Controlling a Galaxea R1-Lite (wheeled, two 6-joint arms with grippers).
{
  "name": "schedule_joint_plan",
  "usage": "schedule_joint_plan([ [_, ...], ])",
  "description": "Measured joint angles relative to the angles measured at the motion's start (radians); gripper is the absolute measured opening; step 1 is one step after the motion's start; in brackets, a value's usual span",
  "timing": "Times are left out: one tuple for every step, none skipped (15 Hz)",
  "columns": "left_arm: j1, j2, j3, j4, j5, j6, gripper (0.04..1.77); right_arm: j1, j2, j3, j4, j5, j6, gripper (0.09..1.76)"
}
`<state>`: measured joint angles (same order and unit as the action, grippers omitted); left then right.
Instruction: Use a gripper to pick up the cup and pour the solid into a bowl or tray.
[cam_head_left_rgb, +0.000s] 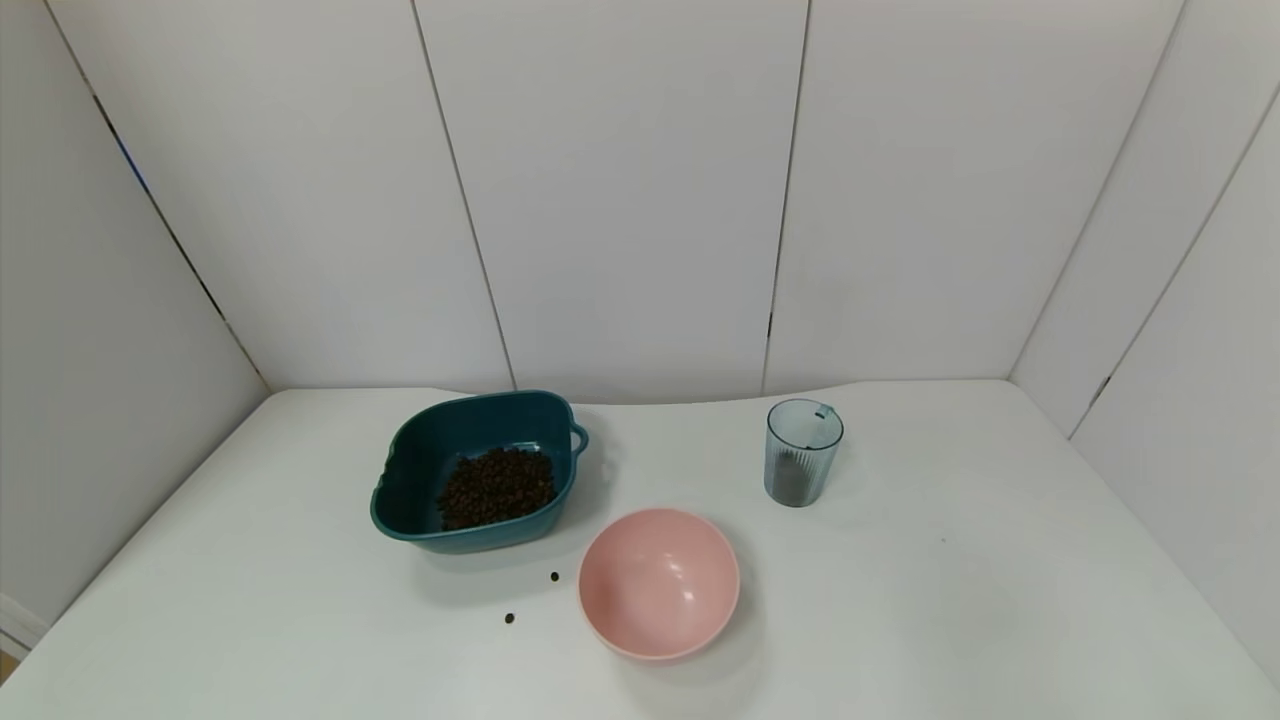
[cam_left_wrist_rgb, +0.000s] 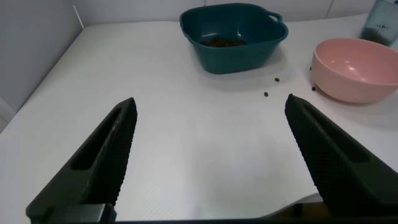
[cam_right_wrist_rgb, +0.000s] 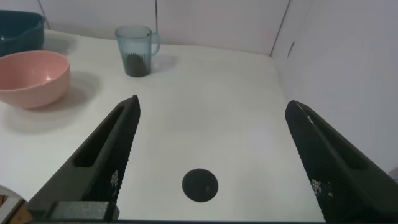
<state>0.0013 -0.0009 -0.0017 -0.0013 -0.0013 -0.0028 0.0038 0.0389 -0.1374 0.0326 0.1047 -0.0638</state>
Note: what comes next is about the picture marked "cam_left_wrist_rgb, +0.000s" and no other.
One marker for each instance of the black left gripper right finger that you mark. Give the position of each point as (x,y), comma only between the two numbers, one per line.
(335,168)

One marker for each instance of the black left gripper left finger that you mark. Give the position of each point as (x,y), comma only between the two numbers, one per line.
(102,161)

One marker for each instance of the clear blue ribbed cup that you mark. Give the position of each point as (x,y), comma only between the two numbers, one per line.
(381,21)

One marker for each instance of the pile of brown coffee beans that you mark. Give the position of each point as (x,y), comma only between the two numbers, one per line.
(224,42)

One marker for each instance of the pink round bowl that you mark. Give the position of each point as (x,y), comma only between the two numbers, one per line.
(351,81)

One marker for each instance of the teal square plastic basin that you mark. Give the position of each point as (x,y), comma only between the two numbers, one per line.
(233,56)

